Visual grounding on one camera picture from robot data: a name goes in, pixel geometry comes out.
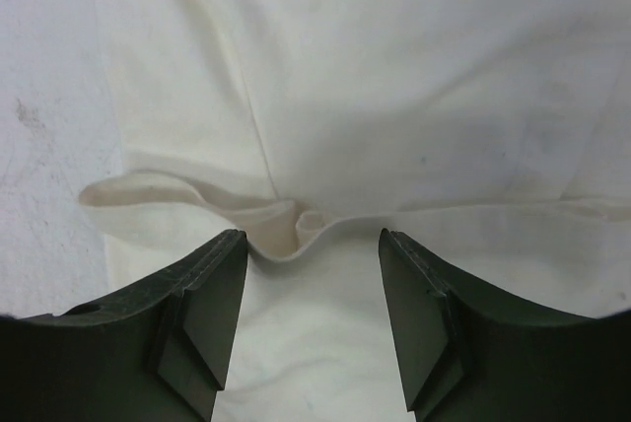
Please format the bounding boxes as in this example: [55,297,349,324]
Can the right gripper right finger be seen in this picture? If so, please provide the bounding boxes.
[379,230,630,421]

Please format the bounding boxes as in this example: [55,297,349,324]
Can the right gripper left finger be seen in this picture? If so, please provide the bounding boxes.
[1,230,247,421]

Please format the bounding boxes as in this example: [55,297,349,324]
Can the cream white t shirt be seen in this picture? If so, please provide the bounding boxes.
[80,0,630,421]

